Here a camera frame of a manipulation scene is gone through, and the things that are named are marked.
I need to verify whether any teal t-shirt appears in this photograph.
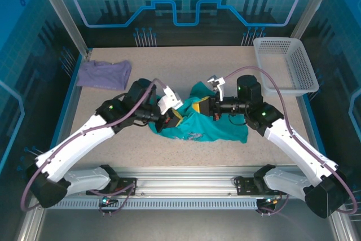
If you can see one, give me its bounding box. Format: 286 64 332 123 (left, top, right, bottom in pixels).
148 81 249 143

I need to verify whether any purple t-shirt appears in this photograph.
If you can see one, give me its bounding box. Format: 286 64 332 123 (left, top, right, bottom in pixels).
76 59 133 89

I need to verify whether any white perforated plastic basket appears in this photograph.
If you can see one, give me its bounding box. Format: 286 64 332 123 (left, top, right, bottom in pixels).
253 37 320 97

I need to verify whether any aluminium mounting beam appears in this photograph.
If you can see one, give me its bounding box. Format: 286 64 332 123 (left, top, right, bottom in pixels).
35 166 338 200

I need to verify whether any small LED circuit board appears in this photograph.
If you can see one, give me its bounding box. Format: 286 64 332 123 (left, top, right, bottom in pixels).
98 195 119 207
258 196 283 207

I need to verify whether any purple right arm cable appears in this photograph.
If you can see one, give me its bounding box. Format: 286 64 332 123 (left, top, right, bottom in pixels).
223 65 358 216

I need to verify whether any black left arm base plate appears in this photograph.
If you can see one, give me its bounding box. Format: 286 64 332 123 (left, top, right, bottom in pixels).
86 176 139 196

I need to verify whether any slotted grey cable duct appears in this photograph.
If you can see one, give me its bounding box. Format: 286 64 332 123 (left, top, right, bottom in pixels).
44 199 262 211

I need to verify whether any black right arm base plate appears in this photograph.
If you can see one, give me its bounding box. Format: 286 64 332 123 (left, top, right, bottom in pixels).
234 176 291 196

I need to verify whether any aluminium frame post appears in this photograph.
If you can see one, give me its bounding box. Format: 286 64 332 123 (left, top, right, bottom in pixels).
290 0 341 40
30 0 93 58

